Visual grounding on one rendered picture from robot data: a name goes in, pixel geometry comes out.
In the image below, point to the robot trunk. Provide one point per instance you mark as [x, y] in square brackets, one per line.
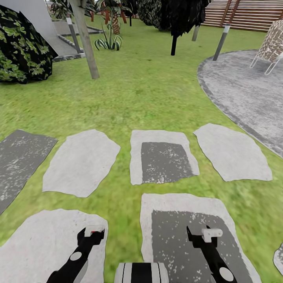
[141, 273]

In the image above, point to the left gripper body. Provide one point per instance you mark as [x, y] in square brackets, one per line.
[94, 239]

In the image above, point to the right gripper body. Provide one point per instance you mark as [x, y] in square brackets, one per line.
[198, 242]

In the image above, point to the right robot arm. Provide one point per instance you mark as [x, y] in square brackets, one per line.
[208, 244]

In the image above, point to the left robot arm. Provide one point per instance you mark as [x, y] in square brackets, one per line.
[74, 270]

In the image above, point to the garden chair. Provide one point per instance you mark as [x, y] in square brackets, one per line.
[272, 46]

